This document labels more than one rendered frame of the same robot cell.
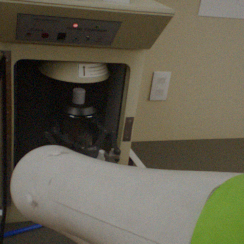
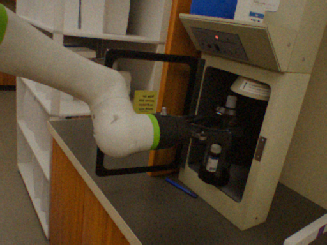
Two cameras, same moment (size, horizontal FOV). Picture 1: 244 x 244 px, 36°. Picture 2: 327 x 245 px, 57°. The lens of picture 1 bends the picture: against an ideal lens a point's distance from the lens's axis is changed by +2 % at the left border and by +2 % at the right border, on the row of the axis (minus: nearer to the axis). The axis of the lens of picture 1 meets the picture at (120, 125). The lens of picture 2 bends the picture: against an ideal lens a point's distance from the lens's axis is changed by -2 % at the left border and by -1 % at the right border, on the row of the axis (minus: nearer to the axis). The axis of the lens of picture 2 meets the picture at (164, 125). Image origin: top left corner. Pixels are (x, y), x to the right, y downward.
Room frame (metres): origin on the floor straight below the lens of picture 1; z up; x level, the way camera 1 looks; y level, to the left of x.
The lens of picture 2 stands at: (0.37, -0.68, 1.48)
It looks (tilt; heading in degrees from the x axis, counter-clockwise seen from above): 19 degrees down; 74
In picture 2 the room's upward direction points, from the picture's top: 9 degrees clockwise
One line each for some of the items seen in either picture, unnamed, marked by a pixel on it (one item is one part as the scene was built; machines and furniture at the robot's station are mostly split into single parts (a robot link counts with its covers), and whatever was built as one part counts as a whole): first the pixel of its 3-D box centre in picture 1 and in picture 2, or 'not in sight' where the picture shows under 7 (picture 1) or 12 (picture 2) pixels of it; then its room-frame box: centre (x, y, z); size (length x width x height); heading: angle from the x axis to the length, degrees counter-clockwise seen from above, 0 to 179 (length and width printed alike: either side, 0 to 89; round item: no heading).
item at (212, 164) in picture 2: (74, 147); (221, 143); (0.79, 0.11, 1.15); 0.11 x 0.11 x 0.21
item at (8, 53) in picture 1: (5, 137); (190, 116); (0.73, 0.25, 1.19); 0.03 x 0.02 x 0.39; 111
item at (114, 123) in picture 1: (62, 112); (249, 128); (0.90, 0.16, 1.19); 0.26 x 0.24 x 0.35; 111
